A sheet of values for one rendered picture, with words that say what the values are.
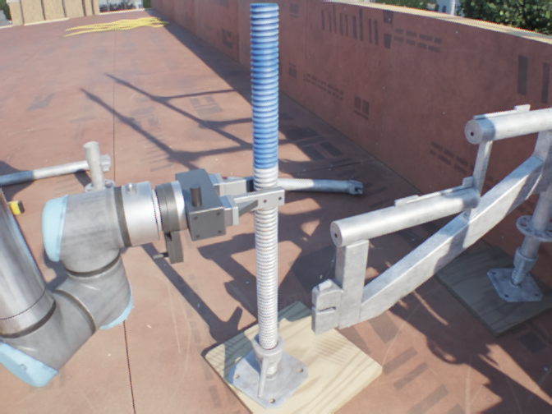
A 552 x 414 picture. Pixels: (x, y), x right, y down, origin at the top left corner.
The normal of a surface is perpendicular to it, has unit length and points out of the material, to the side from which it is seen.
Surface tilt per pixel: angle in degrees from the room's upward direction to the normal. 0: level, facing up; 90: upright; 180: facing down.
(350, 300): 90
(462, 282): 0
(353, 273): 90
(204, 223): 90
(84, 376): 0
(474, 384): 0
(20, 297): 83
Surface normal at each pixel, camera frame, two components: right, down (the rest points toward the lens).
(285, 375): 0.00, -0.85
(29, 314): 0.78, 0.21
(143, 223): 0.34, 0.29
